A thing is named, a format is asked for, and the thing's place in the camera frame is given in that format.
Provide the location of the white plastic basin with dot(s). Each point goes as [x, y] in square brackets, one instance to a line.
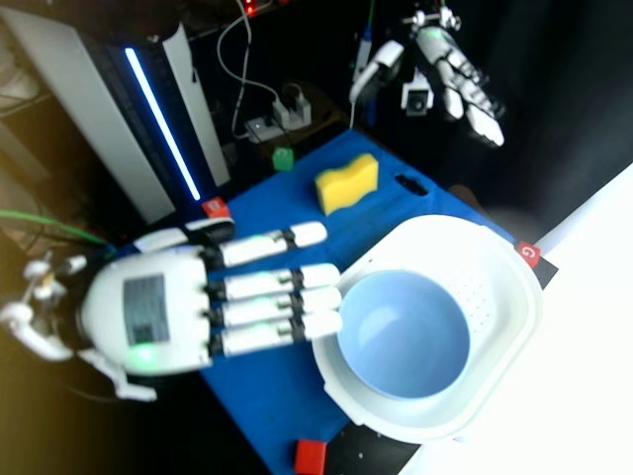
[509, 297]

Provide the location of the green toy block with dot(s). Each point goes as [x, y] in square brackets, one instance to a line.
[283, 159]

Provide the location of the red toy block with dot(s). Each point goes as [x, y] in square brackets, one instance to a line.
[310, 456]

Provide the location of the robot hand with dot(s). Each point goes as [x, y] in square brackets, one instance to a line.
[445, 54]
[148, 307]

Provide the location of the light blue bowl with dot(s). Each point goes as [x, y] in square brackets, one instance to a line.
[405, 336]

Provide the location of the red block with G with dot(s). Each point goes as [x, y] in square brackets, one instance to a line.
[529, 253]

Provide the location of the white power strip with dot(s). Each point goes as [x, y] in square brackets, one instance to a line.
[292, 111]

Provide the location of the red block with 8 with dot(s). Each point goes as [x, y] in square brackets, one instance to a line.
[216, 208]

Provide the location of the blue cloth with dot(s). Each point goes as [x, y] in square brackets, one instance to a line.
[277, 386]

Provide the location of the black curtain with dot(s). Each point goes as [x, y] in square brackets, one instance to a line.
[569, 99]

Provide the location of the device with red lights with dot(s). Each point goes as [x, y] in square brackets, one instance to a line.
[251, 7]

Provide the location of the white tower with blue light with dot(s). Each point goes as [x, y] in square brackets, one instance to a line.
[74, 109]

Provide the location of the yellow and green sponge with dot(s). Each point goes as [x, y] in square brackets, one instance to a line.
[346, 188]

